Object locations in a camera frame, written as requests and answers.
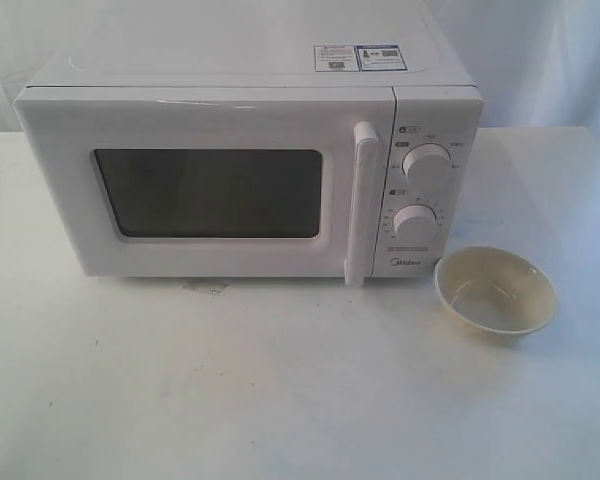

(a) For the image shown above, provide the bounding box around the blue warning sticker right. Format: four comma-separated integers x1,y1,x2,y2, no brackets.
355,44,407,72

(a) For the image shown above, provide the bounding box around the upper white control knob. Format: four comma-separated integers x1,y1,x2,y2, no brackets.
402,143,452,191

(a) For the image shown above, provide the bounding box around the white microwave door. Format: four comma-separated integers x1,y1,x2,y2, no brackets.
15,87,396,286

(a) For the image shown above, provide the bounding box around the white control knob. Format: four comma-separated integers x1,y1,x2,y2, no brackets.
393,204,438,246
402,143,452,191

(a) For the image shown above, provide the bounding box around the clear tape patch on table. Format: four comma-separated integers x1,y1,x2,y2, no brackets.
182,279,229,296

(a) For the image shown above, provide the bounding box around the white microwave oven body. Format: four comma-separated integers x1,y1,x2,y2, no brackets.
23,28,483,281

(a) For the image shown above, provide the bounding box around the lower white control knob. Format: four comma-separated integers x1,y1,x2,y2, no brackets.
393,204,438,246

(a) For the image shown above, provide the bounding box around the cream ceramic bowl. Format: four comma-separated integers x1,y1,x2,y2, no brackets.
432,246,559,348

